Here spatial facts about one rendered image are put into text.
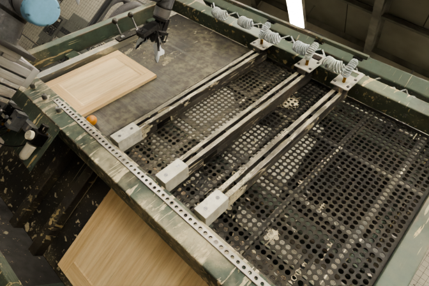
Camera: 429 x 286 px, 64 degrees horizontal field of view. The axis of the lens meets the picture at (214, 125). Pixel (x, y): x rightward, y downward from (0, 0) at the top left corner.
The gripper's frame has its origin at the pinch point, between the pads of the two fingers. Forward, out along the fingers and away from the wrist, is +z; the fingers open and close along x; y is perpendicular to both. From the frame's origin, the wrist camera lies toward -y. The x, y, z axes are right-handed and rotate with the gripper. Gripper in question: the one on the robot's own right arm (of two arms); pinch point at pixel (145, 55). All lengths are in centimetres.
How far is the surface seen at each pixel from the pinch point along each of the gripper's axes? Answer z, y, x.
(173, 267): 62, -25, -69
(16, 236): 135, -25, 32
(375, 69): -31, 117, -82
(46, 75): 36, -12, 51
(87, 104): 34.5, -12.2, 16.0
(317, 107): -9, 43, -76
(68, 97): 37.0, -14.6, 27.5
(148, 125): 24.2, -9.7, -22.4
